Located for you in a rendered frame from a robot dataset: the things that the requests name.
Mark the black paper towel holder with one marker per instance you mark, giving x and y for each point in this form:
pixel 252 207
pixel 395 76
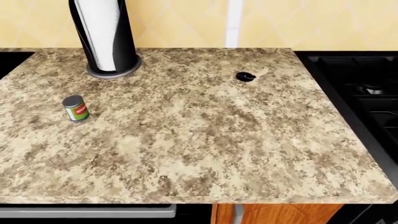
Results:
pixel 122 42

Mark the green and red labelled can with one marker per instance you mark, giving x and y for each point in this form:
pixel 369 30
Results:
pixel 76 109

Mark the white paper towel roll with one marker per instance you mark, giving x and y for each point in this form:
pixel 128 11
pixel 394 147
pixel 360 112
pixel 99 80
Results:
pixel 99 32

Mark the black dishwasher front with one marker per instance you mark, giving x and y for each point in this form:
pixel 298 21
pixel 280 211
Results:
pixel 102 220

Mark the black gas stove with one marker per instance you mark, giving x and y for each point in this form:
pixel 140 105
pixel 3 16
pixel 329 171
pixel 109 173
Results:
pixel 363 93

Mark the black sink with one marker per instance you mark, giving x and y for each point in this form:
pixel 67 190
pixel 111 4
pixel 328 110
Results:
pixel 11 61

